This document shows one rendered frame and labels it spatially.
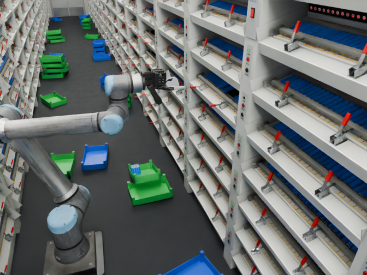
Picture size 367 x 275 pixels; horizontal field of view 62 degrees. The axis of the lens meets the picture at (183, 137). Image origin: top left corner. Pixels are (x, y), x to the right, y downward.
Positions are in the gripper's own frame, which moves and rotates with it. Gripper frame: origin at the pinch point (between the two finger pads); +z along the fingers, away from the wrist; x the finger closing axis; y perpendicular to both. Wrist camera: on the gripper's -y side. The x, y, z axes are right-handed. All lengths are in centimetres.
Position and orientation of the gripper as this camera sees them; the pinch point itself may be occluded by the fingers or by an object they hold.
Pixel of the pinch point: (181, 83)
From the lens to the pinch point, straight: 154.9
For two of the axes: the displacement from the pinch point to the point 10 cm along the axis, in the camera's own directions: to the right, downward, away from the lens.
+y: 0.3, -8.7, -4.9
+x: -3.3, -4.7, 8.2
